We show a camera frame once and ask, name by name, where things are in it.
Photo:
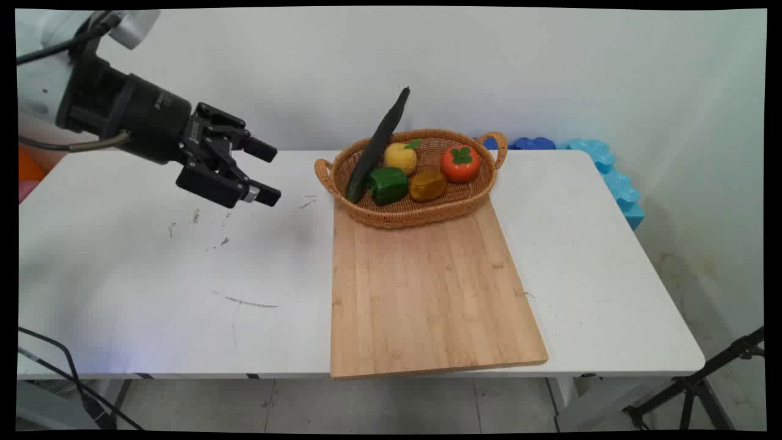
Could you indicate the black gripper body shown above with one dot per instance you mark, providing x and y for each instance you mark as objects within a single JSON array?
[{"x": 149, "y": 119}]

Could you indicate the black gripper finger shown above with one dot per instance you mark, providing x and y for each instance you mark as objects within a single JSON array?
[
  {"x": 253, "y": 146},
  {"x": 220, "y": 183}
]

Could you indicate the dark green cucumber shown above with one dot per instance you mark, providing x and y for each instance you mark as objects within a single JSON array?
[{"x": 376, "y": 146}]

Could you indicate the orange object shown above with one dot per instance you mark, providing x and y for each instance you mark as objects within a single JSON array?
[{"x": 29, "y": 166}]

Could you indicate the green toy bell pepper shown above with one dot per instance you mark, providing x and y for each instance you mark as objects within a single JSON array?
[{"x": 388, "y": 185}]

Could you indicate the woven wicker basket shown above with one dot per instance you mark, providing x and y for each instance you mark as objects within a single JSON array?
[{"x": 415, "y": 208}]

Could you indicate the brown toy potato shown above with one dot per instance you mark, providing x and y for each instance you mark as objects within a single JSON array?
[{"x": 427, "y": 186}]

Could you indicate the orange toy persimmon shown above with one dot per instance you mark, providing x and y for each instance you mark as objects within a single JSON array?
[{"x": 460, "y": 164}]

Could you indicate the wooden cutting board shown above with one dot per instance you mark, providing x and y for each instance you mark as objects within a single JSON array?
[{"x": 427, "y": 293}]

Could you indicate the grey table leg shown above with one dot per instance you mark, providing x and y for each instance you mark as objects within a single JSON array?
[{"x": 73, "y": 403}]

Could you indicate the dark blue foam mat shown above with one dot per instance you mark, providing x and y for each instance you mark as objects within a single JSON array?
[{"x": 531, "y": 143}]

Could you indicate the light blue foam mat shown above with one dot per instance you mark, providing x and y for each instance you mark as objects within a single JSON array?
[{"x": 617, "y": 183}]

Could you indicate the white table leg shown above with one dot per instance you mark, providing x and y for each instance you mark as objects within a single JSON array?
[{"x": 574, "y": 403}]

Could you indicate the black tripod stand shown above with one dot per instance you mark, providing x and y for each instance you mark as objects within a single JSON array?
[{"x": 690, "y": 385}]

